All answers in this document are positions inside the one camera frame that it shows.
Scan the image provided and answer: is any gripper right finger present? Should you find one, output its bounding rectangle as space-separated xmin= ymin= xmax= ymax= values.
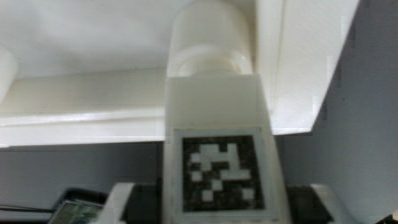
xmin=285 ymin=184 xmax=355 ymax=224

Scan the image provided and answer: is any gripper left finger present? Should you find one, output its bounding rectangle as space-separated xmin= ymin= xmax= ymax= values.
xmin=99 ymin=183 xmax=161 ymax=224

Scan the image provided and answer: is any white table leg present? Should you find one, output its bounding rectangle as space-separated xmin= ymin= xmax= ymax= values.
xmin=159 ymin=44 xmax=293 ymax=224

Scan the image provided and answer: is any white U-shaped fence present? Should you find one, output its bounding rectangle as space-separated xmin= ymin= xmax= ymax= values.
xmin=46 ymin=188 xmax=108 ymax=224

